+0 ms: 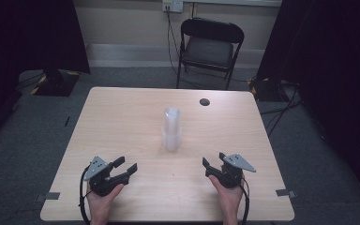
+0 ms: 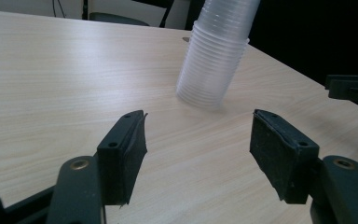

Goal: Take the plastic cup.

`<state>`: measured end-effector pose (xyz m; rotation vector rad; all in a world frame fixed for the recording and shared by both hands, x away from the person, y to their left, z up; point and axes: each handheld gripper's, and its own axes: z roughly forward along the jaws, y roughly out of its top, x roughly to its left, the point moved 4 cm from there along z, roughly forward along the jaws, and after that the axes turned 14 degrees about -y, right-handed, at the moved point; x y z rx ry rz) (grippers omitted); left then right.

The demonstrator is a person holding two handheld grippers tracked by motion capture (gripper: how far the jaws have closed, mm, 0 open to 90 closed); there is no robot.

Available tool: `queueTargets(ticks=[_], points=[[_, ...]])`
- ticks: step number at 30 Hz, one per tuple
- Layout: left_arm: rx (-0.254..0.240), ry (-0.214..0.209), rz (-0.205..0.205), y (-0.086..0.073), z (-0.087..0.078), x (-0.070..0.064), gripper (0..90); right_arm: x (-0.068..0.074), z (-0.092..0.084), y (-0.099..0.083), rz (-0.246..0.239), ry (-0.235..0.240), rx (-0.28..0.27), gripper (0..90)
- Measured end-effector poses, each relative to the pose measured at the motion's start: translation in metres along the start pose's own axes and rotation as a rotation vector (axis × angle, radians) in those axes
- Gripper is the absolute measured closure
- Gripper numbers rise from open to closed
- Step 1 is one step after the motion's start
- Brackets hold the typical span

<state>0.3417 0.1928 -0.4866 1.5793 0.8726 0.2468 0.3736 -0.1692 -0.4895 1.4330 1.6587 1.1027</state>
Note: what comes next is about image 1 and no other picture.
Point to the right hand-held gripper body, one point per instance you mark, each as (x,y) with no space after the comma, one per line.
(231,176)

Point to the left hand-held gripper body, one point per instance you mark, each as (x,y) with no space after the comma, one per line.
(101,182)

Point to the stack of clear plastic cups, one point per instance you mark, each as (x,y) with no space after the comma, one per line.
(172,129)

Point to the person's left hand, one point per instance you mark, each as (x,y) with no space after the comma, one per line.
(101,203)

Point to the person's right hand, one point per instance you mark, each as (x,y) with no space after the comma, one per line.
(229,200)

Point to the grey tape strip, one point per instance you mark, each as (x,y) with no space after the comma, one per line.
(286,193)
(48,196)

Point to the black table grommet cap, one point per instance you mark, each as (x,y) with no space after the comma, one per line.
(204,102)

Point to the small black floor object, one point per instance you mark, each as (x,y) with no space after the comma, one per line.
(67,121)

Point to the black stand base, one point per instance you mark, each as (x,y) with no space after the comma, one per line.
(264,90)
(56,82)

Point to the black folding chair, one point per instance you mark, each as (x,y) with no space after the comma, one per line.
(209,50)

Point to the black curtain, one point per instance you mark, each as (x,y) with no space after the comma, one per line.
(334,62)
(18,43)

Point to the white wall socket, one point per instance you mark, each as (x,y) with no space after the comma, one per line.
(172,5)

